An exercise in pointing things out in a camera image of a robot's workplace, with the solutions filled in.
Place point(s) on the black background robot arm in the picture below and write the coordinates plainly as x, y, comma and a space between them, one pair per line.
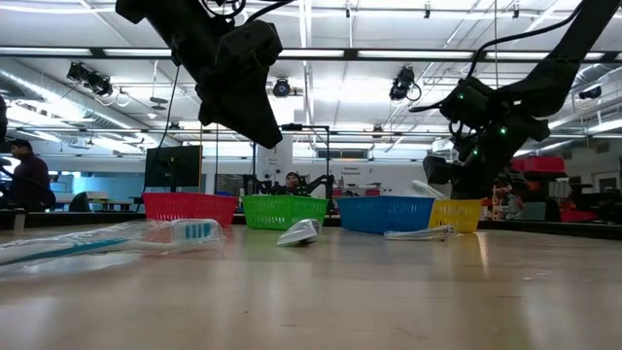
318, 184

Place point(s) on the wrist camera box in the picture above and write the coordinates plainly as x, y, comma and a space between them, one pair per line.
437, 170
252, 44

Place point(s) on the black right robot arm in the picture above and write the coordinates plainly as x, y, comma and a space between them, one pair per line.
563, 63

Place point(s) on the white tube with black print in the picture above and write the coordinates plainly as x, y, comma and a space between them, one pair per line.
299, 233

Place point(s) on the person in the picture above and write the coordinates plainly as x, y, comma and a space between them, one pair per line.
29, 180
291, 182

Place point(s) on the black overhead frame bar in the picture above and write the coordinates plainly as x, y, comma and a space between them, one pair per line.
351, 53

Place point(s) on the black monitor on stand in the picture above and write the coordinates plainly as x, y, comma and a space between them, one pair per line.
172, 167

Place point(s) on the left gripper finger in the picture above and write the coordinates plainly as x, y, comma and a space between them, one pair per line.
228, 114
267, 112

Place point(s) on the white item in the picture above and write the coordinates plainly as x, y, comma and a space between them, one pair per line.
430, 190

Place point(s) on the red plastic basket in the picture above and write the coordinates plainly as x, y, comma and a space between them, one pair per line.
189, 209

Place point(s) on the blue white wrapped toothbrush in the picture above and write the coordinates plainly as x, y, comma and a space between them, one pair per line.
121, 240

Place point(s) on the blue plastic basket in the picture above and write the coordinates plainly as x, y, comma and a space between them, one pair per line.
384, 214

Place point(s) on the dark office chair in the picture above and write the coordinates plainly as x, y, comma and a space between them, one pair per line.
78, 203

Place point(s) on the silver ventilation duct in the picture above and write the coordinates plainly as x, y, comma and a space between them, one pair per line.
58, 104

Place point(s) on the black ceiling spotlight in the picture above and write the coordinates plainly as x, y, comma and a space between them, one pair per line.
590, 92
402, 82
90, 78
282, 88

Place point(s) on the green plastic basket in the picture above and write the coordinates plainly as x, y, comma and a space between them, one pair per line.
284, 213

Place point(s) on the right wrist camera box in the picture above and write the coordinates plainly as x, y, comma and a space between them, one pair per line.
437, 170

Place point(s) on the red storage bin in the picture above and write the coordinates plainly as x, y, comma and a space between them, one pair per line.
578, 216
517, 165
544, 164

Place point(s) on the small white post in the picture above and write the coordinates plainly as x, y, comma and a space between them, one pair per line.
19, 220

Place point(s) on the black background rig frame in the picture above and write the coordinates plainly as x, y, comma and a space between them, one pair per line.
291, 127

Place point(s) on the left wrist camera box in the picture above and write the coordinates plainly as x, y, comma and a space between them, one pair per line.
252, 44

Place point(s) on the yellow plastic basket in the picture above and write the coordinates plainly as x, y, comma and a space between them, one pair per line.
457, 215

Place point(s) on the small flat clear packet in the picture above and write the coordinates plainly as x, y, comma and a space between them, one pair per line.
418, 234

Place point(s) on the white pillar with signs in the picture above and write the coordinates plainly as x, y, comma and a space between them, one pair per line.
272, 167

